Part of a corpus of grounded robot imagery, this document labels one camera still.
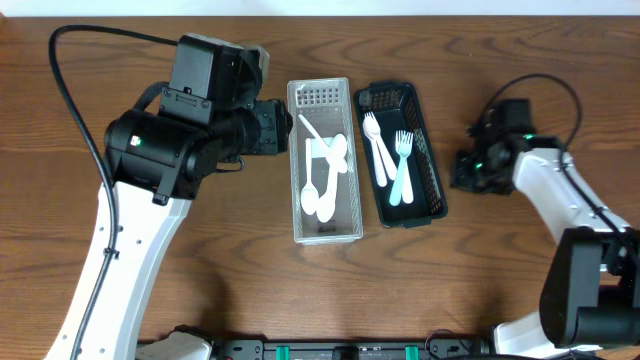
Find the white plastic spoon top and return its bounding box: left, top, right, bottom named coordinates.
left=298, top=114, right=323, bottom=143

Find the black plastic mesh basket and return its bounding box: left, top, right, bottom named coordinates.
left=353, top=81, right=448, bottom=228

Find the white plastic fork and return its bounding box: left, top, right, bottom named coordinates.
left=363, top=112, right=397, bottom=187
left=394, top=130, right=415, bottom=205

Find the light blue plastic fork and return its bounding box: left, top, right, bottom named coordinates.
left=388, top=130, right=415, bottom=207

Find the pinkish white plastic spoon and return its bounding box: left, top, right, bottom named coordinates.
left=363, top=117, right=387, bottom=188

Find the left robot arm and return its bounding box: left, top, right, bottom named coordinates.
left=46, top=98, right=292, bottom=359

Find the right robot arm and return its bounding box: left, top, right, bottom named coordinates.
left=451, top=134, right=639, bottom=359

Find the white label sticker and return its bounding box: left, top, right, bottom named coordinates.
left=310, top=137, right=333, bottom=159

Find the clear plastic mesh basket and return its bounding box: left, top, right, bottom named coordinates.
left=287, top=78, right=364, bottom=245

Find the left black cable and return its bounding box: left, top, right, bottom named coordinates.
left=47, top=24, right=179, bottom=360

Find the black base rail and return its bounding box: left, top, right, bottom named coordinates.
left=134, top=324, right=596, bottom=360

